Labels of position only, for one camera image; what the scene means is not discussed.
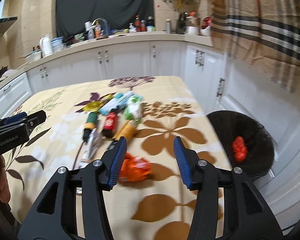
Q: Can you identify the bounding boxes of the green label bottle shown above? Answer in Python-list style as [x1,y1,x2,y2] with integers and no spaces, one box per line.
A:
[82,112,98,142]

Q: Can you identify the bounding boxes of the yellow wrapper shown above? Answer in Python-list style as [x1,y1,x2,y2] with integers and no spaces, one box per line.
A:
[82,94,114,113]

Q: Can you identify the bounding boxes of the silver sachet strip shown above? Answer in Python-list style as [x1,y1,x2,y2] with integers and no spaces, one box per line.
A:
[77,128,103,168]

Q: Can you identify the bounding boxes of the red plastic bag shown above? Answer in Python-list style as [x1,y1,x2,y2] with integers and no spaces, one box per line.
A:
[232,136,248,163]

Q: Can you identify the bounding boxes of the white teal tube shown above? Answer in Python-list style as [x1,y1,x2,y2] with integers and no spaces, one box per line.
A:
[98,93,123,116]

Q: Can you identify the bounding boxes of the orange plastic bag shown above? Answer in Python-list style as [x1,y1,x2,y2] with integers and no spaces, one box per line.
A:
[119,153,152,183]

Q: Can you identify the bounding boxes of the yellow label bottle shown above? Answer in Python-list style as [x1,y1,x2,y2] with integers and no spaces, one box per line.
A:
[107,120,138,150]

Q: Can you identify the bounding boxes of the green white wrapper bundle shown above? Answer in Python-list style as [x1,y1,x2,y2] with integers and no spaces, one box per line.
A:
[124,95,143,124]

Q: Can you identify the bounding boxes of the blue white tube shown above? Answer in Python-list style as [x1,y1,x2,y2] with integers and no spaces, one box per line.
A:
[117,90,134,110]

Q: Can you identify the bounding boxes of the black trash bin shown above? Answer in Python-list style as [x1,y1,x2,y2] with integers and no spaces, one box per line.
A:
[207,110,274,180]

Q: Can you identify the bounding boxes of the person's hand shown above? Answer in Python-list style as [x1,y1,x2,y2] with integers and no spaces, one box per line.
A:
[0,155,11,204]

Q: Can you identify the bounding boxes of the floral beige tablecloth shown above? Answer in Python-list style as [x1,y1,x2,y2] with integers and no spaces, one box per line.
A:
[2,75,232,240]

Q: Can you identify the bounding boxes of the white pot with lid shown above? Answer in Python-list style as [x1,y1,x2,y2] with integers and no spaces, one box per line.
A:
[25,49,42,64]

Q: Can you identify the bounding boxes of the white electric kettle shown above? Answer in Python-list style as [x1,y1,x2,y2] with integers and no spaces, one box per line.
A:
[39,34,53,57]

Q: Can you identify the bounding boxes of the orange dish soap bottle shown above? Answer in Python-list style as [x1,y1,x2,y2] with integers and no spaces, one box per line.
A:
[95,21,102,38]

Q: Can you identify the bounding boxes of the chrome sink faucet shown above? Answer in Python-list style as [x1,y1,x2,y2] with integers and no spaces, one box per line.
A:
[92,18,110,38]

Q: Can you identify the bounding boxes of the white lower cabinets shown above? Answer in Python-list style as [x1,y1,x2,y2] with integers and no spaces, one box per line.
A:
[0,37,300,228]

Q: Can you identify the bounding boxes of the dark sauce bottle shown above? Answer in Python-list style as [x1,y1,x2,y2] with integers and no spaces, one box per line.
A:
[134,15,141,32]

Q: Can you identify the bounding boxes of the black window curtain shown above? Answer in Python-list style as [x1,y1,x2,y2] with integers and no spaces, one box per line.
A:
[56,0,154,39]

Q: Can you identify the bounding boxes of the steel thermos bottle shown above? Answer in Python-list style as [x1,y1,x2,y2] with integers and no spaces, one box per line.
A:
[166,19,171,34]

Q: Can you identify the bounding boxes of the black knife block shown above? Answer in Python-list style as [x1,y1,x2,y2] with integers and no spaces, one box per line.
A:
[175,12,189,35]

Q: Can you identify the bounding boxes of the white blender jug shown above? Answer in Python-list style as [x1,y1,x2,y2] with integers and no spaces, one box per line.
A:
[185,12,199,36]

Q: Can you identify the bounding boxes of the red white rice cooker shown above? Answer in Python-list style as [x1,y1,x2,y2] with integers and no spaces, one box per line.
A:
[200,17,211,37]

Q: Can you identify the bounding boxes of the plaid beige scarf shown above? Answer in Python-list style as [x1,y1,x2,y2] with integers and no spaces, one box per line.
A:
[210,0,300,96]

